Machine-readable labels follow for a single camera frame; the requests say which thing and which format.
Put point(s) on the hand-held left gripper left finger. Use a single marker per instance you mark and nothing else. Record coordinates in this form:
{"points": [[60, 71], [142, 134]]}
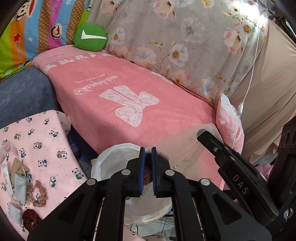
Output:
{"points": [[143, 171]]}

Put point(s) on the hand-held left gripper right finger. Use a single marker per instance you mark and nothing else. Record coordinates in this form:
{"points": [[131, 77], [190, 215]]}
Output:
{"points": [[154, 171]]}

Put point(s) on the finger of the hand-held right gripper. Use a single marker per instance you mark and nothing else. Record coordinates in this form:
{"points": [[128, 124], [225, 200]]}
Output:
{"points": [[235, 180]]}

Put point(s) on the reddish-brown hair scrunchie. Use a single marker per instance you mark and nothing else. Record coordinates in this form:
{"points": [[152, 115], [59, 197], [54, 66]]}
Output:
{"points": [[147, 177], [31, 220]]}

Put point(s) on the white lined trash bin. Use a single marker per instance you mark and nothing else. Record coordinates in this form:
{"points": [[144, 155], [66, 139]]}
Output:
{"points": [[108, 160]]}

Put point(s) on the clear plastic bag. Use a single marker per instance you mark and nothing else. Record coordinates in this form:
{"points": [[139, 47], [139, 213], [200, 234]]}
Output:
{"points": [[185, 150]]}

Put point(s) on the grey tea bag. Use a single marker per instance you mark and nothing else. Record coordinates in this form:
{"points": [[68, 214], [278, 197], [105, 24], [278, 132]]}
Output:
{"points": [[21, 188], [15, 213]]}

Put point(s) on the brown paper scrap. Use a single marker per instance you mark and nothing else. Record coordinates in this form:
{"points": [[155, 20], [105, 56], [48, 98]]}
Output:
{"points": [[19, 166]]}

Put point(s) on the clear wrapper with white label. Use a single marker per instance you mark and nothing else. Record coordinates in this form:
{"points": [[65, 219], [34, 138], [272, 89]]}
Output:
{"points": [[7, 176]]}

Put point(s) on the small pink floral pillow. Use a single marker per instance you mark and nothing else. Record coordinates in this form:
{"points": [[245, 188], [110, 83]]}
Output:
{"points": [[227, 125]]}

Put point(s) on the dark blue cloth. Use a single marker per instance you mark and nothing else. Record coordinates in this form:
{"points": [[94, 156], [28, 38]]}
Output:
{"points": [[78, 143]]}

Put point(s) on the pink blanket with white bow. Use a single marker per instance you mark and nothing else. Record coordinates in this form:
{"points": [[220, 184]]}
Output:
{"points": [[97, 104]]}

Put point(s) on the pink panda print cloth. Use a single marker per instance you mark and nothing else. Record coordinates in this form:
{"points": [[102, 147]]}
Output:
{"points": [[50, 148]]}

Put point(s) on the blue-grey cushion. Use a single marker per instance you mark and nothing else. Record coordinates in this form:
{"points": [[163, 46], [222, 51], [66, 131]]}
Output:
{"points": [[25, 92]]}

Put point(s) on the grey floral quilt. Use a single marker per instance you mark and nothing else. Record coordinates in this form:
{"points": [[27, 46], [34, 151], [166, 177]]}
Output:
{"points": [[166, 30]]}

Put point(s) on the green round cushion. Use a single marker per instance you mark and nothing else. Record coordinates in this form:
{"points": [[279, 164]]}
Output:
{"points": [[90, 37]]}

